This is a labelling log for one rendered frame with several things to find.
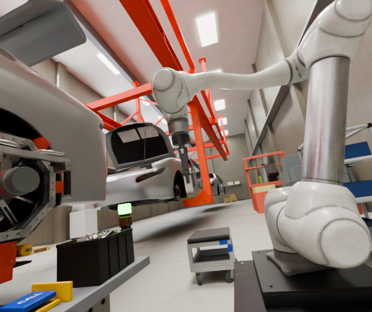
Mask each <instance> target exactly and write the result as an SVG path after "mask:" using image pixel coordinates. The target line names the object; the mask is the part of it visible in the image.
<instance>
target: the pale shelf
mask: <svg viewBox="0 0 372 312"><path fill-rule="evenodd" d="M149 264H150V257H149V256H138V257H134V262H133V263H131V264H130V265H128V266H127V267H125V268H124V269H123V270H121V271H120V272H118V273H117V274H116V275H114V276H113V277H112V278H110V279H108V280H107V281H106V282H104V283H103V284H101V285H100V286H91V287H76V288H72V290H73V299H72V300H71V301H65V302H60V304H58V305H56V306H55V307H53V308H52V309H50V310H48V311H47V312H86V311H87V310H88V309H90V308H91V307H92V306H93V305H95V304H96V303H98V302H99V301H100V300H102V299H103V298H105V297H106V296H107V295H109V294H110V293H111V292H112V291H114V290H115V289H117V288H118V287H119V286H120V285H122V284H123V283H125V282H126V281H127V280H129V279H130V278H131V277H133V276H134V275H136V274H137V273H138V272H139V271H141V270H142V269H143V268H145V267H146V266H148V265H149Z"/></svg>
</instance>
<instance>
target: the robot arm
mask: <svg viewBox="0 0 372 312"><path fill-rule="evenodd" d="M371 19H372V3H371V1H370V0H335V1H334V2H333V3H331V4H330V5H328V6H327V7H326V8H325V9H324V10H323V11H322V12H321V13H320V14H319V15H318V16H317V18H316V19H315V20H314V22H313V23H312V24H311V26H310V28H309V29H308V31H307V32H306V33H305V35H304V37H303V39H302V41H301V43H300V45H299V46H298V48H297V49H296V50H295V51H294V52H293V53H292V55H291V56H289V57H287V58H285V59H283V60H281V61H279V62H277V63H275V64H274V65H272V66H270V67H268V68H266V69H264V70H262V71H260V72H257V73H255V74H248V75H244V74H231V73H224V72H202V73H198V74H187V73H185V72H184V71H175V70H174V69H172V68H169V67H163V68H161V69H159V70H157V71H156V72H155V73H154V75H153V76H152V80H151V89H152V94H153V96H154V99H155V101H156V102H157V104H158V105H159V107H160V108H161V109H162V111H163V115H164V117H165V119H166V121H167V126H168V132H169V135H170V136H171V140H172V144H173V146H179V149H178V153H179V156H180V160H181V165H182V169H183V175H182V176H183V177H184V184H185V188H186V193H191V192H194V190H193V186H192V179H191V175H192V173H190V171H189V165H188V149H187V147H185V145H186V144H189V143H190V138H189V133H190V132H189V121H188V102H190V101H191V100H192V98H193V96H194V95H195V94H196V93H198V92H200V91H201V90H205V89H228V90H243V91H244V90H257V89H264V88H268V87H275V86H281V85H288V84H294V83H297V82H301V81H303V80H306V79H309V87H308V102H307V111H306V125H305V139H304V148H303V163H302V171H301V181H299V182H297V183H296V184H294V185H293V186H288V187H284V188H277V189H271V190H269V192H268V193H267V194H266V196H265V200H264V214H265V218H266V224H267V228H268V231H269V235H270V238H271V241H272V245H273V249H274V252H269V253H267V254H266V256H267V258H268V259H270V260H271V261H272V262H273V263H274V264H275V265H276V266H277V267H278V268H279V269H280V270H281V271H282V274H283V275H285V276H293V275H295V274H301V273H305V272H313V271H321V270H325V269H338V268H341V269H348V268H353V267H357V266H359V265H361V264H363V263H364V262H365V261H366V260H367V259H368V257H369V255H370V252H371V248H372V242H371V236H370V232H369V230H368V227H367V225H366V223H365V222H364V220H363V219H362V218H361V217H360V213H359V211H358V207H357V203H356V201H355V196H354V195H353V194H352V193H351V192H350V191H349V189H348V188H346V187H344V186H343V182H344V159H345V137H346V124H347V102H348V79H349V67H350V65H351V63H353V61H354V60H355V58H356V56H357V53H358V50H359V47H360V45H361V42H362V39H363V37H364V35H365V31H366V29H367V28H368V27H369V25H370V23H371Z"/></svg>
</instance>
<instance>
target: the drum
mask: <svg viewBox="0 0 372 312"><path fill-rule="evenodd" d="M39 183H40V177H39V175H38V173H37V172H36V171H35V170H34V169H32V168H30V167H15V168H11V169H8V170H3V171H0V199H7V198H10V197H16V196H21V195H24V194H27V193H29V192H32V191H34V190H35V189H37V187H38V185H39Z"/></svg>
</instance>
